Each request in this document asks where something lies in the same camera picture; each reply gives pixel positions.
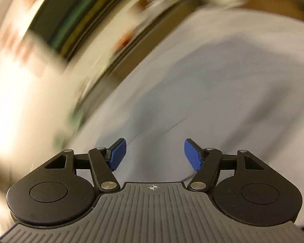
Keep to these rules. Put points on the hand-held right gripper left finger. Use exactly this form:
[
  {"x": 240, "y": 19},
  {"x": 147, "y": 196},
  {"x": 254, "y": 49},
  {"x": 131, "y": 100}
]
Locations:
[{"x": 117, "y": 154}]

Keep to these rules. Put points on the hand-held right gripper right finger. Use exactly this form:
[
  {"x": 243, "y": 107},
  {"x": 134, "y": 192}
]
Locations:
[{"x": 192, "y": 154}]

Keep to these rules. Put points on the blue-grey garment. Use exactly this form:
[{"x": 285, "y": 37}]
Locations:
[{"x": 192, "y": 93}]

